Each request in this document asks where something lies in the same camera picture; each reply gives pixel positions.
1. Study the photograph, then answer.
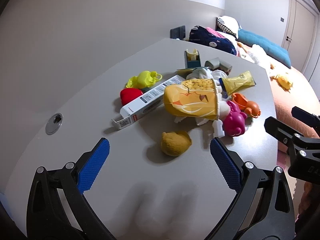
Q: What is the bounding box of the pink plastic toy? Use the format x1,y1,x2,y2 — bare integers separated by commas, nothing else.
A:
222,100,247,137

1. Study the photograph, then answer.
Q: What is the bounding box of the white cloth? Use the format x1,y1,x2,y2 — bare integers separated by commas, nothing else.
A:
175,67,231,138

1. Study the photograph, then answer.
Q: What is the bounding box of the yellow snack bag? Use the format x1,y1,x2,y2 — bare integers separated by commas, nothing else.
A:
219,71,256,95

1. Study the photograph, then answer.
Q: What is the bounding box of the yellow sponge ball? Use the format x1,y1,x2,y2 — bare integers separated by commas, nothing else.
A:
161,131,192,157

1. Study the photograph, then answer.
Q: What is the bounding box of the white long cardboard box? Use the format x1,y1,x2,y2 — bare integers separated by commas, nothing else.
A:
112,75,185,130

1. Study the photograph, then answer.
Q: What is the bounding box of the red plastic toy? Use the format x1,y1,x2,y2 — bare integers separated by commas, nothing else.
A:
120,88,143,106

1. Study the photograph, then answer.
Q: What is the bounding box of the bed with orange sheet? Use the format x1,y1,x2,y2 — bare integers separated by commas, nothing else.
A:
215,17,320,153

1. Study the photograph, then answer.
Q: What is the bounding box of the yellow duck plush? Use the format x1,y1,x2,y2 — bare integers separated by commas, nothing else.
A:
270,74,293,92

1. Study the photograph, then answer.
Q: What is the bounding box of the teal long pillow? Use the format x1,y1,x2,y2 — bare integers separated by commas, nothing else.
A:
238,29,291,69

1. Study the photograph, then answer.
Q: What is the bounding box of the white goose plush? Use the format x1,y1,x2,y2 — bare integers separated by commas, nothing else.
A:
237,41,271,66

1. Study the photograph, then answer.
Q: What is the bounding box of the door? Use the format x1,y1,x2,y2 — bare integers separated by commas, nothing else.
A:
282,0,317,72

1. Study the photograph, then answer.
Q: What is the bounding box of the grey desk grommet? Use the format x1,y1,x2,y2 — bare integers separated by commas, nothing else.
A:
45,113,63,135

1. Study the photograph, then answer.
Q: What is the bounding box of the teal tape dispenser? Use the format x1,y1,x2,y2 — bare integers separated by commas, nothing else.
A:
184,49,201,69

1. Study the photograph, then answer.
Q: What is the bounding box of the pink cloth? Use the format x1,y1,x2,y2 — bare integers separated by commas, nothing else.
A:
206,27,225,38

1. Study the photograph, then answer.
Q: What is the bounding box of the white checkered pillow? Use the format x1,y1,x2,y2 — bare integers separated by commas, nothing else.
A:
216,16,240,38

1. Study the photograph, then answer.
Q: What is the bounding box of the navy blue blanket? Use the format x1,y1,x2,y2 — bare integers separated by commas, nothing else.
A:
189,25,237,55

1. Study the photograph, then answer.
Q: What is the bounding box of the yellow-green plastic toy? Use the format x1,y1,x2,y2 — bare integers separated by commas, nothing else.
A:
125,70,163,89

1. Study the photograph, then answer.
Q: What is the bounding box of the dark wall socket panel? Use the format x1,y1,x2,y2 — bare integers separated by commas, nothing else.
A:
170,25,185,40

